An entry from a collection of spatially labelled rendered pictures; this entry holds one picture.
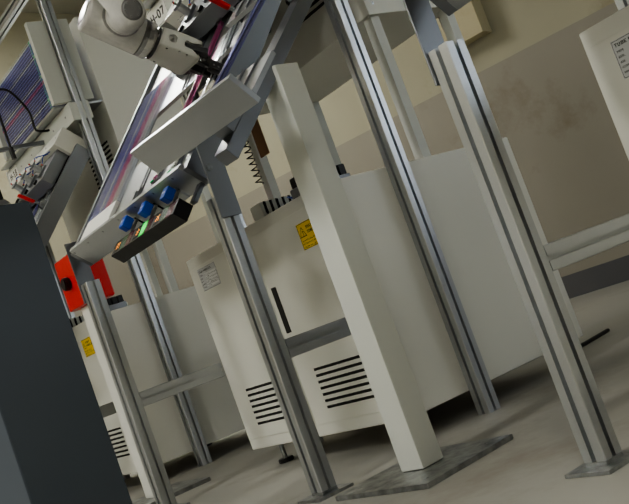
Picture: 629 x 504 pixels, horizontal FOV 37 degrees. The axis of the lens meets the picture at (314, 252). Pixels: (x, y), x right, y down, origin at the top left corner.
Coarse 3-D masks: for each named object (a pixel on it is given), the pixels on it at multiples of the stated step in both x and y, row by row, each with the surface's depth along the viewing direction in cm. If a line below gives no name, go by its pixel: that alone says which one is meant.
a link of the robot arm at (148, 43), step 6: (150, 24) 207; (156, 24) 208; (150, 30) 206; (156, 30) 208; (144, 36) 206; (150, 36) 206; (156, 36) 208; (144, 42) 206; (150, 42) 206; (144, 48) 207; (150, 48) 207; (132, 54) 210; (138, 54) 208; (144, 54) 208
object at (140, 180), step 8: (184, 160) 204; (136, 168) 240; (144, 168) 233; (168, 168) 212; (136, 176) 236; (144, 176) 227; (152, 176) 222; (160, 176) 214; (128, 184) 239; (136, 184) 231; (144, 184) 224; (128, 192) 235; (136, 192) 225; (128, 200) 230; (120, 208) 233
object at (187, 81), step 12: (240, 24) 222; (216, 48) 230; (228, 48) 220; (168, 72) 266; (156, 84) 272; (180, 84) 245; (192, 84) 236; (204, 84) 242; (168, 96) 250; (180, 96) 242
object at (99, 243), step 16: (176, 176) 199; (192, 176) 198; (144, 192) 211; (160, 192) 207; (192, 192) 204; (128, 208) 218; (160, 208) 214; (112, 224) 228; (96, 240) 238; (112, 240) 236; (80, 256) 249; (96, 256) 247
